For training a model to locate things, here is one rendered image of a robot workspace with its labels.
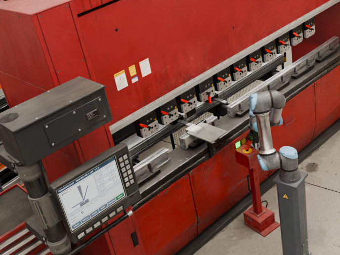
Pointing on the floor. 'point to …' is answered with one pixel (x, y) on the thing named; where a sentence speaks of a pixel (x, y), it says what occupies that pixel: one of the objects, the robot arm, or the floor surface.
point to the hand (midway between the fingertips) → (257, 149)
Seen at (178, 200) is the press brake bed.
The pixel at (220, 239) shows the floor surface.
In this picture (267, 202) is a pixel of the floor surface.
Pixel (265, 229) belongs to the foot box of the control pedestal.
